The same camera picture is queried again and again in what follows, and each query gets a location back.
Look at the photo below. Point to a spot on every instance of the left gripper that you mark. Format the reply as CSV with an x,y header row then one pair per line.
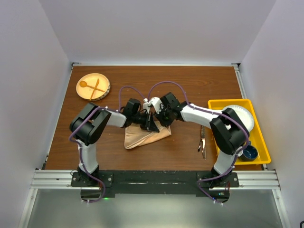
x,y
152,126

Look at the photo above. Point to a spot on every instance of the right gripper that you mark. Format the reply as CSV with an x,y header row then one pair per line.
x,y
166,123

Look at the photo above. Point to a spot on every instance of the beige cloth napkin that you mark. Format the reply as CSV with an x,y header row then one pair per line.
x,y
135,136

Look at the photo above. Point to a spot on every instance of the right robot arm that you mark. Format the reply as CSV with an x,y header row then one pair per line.
x,y
231,128

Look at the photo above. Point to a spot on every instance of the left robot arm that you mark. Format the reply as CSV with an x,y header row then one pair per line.
x,y
89,125

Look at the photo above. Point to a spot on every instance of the wooden knife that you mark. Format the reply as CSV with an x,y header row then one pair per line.
x,y
95,88

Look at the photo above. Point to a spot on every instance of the round bamboo plate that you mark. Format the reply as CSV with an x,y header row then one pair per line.
x,y
91,79

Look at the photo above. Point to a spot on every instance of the white paper plate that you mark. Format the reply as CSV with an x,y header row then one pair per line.
x,y
244,115

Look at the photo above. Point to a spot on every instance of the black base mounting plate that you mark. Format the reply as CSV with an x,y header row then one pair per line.
x,y
199,190

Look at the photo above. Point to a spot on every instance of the wooden spoon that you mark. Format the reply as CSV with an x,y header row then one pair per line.
x,y
84,84

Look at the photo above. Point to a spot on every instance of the dark blue mug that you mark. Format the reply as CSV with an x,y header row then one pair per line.
x,y
249,154

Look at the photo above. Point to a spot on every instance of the yellow plastic bin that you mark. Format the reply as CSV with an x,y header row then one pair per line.
x,y
256,136

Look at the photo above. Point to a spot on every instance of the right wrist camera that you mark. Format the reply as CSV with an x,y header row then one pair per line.
x,y
156,103

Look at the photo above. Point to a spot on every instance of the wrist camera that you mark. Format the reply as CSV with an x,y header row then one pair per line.
x,y
146,105
156,103

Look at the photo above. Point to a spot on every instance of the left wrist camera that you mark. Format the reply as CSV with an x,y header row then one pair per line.
x,y
146,105

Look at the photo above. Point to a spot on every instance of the aluminium frame rail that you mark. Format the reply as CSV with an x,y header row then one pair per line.
x,y
243,180

